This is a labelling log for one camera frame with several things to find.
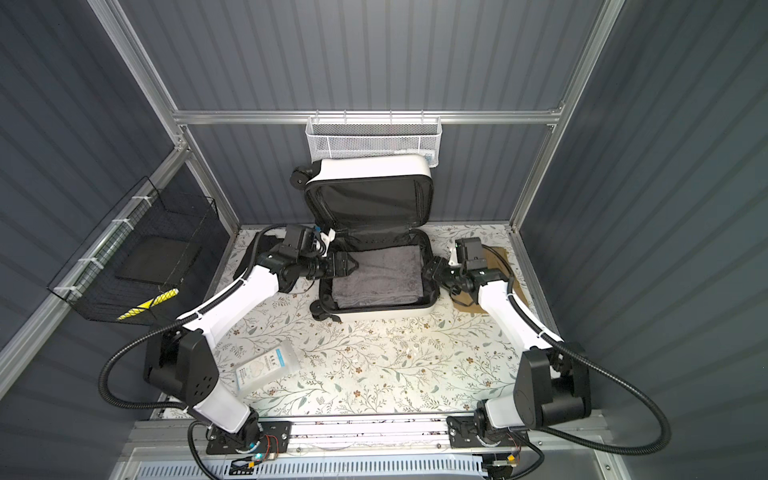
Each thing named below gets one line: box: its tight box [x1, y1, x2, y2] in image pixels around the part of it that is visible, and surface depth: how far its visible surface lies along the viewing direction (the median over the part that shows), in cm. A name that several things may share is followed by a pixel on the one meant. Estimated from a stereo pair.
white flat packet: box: [235, 340, 301, 394], surface depth 84 cm
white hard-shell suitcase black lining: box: [290, 155, 439, 323], surface depth 96 cm
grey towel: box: [332, 245, 424, 309], surface depth 98 cm
